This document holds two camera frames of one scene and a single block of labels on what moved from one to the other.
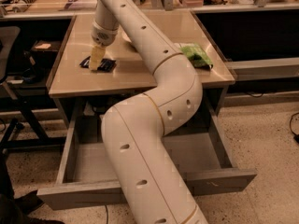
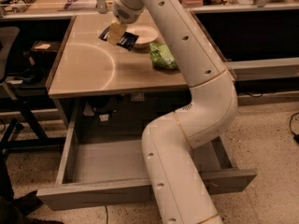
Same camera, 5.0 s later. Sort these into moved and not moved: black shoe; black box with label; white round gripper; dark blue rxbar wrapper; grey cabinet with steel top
Moved: white round gripper; dark blue rxbar wrapper
Not moved: black shoe; black box with label; grey cabinet with steel top
